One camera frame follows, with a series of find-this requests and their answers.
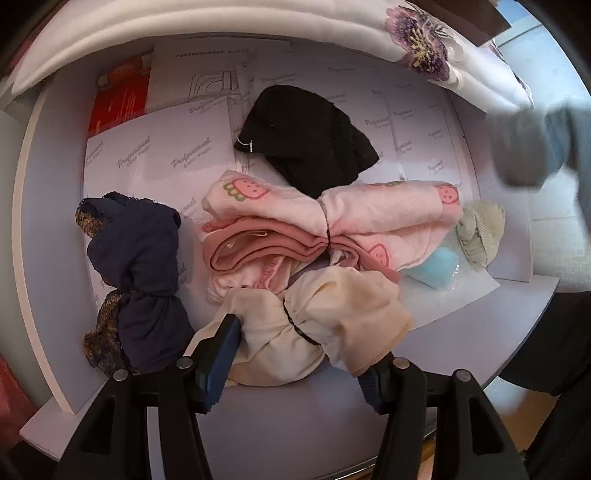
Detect black knit cloth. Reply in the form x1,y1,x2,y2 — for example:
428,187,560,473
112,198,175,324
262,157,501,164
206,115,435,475
233,84,380,199

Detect light blue soft roll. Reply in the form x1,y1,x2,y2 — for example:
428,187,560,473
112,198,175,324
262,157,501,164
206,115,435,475
409,246,460,291

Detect cream garment bundle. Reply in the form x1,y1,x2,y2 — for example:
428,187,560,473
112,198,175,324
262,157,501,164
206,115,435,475
198,268,415,386

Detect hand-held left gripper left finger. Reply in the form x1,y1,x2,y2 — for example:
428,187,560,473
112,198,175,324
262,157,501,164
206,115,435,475
51,314,243,480

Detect brown tin box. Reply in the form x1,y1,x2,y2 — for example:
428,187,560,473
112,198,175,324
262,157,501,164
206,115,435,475
475,0,518,47

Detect pink strawberry-print garment bundle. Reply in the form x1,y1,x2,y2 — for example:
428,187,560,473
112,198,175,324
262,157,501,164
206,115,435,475
196,168,464,305

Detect blue-grey soft cloth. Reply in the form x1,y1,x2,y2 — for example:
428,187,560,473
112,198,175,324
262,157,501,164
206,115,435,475
487,104,591,188

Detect red fleece blanket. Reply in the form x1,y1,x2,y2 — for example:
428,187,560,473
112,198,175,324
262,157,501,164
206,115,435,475
0,355,38,444

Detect navy lace garment bundle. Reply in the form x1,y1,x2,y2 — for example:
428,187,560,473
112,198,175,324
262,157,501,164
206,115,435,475
76,191,197,377

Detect pale green ribbed cloth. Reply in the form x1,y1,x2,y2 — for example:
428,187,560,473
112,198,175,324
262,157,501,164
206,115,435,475
455,200,506,271

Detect white floral folded cloth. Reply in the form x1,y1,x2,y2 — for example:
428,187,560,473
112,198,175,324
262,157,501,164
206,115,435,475
11,0,536,112

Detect red booklet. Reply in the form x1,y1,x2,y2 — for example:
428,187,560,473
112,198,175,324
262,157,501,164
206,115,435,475
88,55,153,139

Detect grey-front nightstand drawer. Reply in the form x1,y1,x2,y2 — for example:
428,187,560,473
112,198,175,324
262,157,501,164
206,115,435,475
9,41,561,467

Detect printed white paper sheets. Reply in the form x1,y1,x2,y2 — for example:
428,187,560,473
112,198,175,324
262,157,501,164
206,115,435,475
83,46,532,333

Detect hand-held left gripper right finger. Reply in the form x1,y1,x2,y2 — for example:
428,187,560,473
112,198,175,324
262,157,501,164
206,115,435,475
358,353,532,480

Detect white manual with line drawing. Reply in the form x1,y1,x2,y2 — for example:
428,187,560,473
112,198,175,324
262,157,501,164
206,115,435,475
145,39,291,116

